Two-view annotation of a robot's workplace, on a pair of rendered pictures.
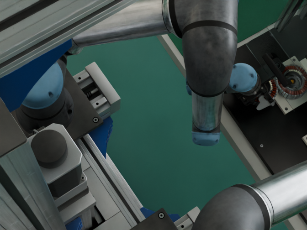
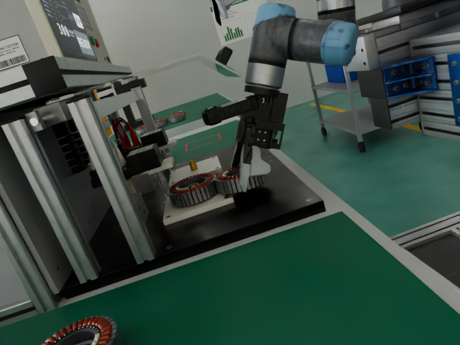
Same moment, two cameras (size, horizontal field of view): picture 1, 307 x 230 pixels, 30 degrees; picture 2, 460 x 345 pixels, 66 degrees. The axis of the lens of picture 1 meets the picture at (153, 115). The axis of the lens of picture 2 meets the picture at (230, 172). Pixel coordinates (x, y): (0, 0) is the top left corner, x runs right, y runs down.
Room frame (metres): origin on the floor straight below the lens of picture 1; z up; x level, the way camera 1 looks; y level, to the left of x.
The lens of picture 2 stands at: (1.32, 0.17, 1.04)
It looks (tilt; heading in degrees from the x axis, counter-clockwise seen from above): 17 degrees down; 223
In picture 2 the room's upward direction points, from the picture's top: 18 degrees counter-clockwise
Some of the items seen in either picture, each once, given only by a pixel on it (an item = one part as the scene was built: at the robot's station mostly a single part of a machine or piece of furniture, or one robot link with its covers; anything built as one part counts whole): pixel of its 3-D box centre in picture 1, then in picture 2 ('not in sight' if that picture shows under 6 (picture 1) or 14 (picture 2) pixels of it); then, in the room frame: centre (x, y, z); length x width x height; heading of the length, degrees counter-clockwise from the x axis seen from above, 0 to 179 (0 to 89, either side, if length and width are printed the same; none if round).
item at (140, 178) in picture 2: not in sight; (144, 180); (0.76, -0.68, 0.80); 0.07 x 0.05 x 0.06; 45
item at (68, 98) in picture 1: (43, 103); not in sight; (0.46, 0.28, 1.09); 0.15 x 0.15 x 0.10
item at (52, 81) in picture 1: (39, 83); not in sight; (0.47, 0.28, 1.20); 0.13 x 0.12 x 0.14; 9
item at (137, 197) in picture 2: not in sight; (132, 211); (0.93, -0.51, 0.80); 0.07 x 0.05 x 0.06; 45
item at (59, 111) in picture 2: not in sight; (55, 111); (1.02, -0.46, 1.05); 0.06 x 0.04 x 0.04; 45
